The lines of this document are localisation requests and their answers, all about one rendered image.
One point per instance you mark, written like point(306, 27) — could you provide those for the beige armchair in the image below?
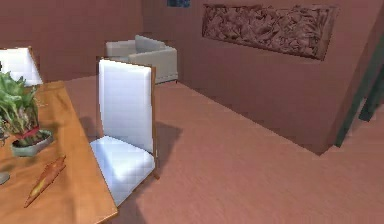
point(150, 56)

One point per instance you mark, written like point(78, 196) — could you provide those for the blue framed picture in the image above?
point(178, 3)

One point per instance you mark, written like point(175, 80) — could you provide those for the wooden dining table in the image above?
point(71, 180)

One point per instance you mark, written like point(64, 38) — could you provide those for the orange flat elongated object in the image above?
point(45, 180)

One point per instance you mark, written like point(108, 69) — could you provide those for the green house plant in bowl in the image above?
point(18, 110)

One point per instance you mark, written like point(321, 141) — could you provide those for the grey round object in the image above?
point(2, 177)

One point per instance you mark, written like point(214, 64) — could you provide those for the white chair with wooden frame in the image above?
point(20, 65)
point(125, 110)

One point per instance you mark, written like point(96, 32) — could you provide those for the brown carved wall relief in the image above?
point(266, 28)

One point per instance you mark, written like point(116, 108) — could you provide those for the dark green door frame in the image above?
point(361, 90)

